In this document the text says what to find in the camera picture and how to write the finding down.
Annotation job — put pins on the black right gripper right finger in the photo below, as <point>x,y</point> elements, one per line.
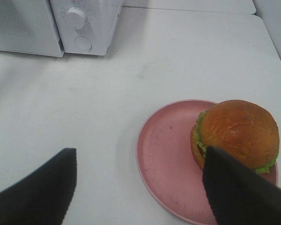
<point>236,194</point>

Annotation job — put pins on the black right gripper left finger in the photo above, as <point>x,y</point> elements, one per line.
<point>42,197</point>

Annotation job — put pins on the pink round plate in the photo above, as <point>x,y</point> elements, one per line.
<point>167,166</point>

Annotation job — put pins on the burger with lettuce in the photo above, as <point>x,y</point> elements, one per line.
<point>245,130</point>

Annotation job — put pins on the round white door button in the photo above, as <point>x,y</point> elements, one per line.
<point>83,43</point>

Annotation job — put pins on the white microwave door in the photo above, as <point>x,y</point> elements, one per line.
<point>29,26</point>

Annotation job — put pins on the white microwave knob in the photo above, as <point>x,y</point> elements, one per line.
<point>75,18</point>

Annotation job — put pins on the white microwave oven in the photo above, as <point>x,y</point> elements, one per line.
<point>102,18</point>

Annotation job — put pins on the white adjacent table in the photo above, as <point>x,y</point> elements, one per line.
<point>218,6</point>

